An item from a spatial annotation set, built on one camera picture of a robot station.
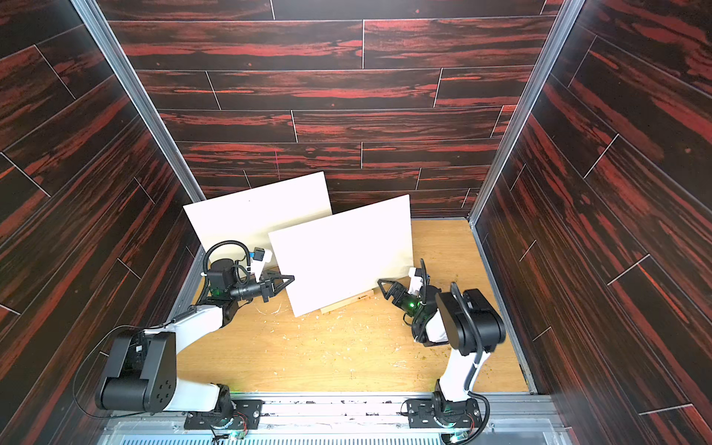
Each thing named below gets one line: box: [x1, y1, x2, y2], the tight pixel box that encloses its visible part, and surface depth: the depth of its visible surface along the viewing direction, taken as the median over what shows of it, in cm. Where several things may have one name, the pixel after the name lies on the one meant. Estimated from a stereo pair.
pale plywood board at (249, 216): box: [183, 170, 333, 255], surface depth 90 cm
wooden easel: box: [319, 289, 375, 315], surface depth 93 cm
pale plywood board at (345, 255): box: [267, 193, 415, 318], surface depth 80 cm
